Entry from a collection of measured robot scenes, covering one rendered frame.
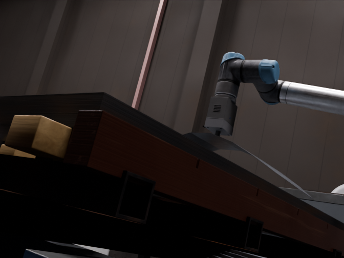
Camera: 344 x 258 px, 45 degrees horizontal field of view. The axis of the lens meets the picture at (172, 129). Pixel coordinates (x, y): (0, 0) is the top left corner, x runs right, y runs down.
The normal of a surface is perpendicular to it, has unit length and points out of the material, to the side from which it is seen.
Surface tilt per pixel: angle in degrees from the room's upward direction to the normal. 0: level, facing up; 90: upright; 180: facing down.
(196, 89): 90
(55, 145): 90
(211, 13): 90
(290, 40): 90
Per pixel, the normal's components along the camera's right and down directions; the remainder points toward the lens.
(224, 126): 0.85, 0.07
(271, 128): -0.48, -0.32
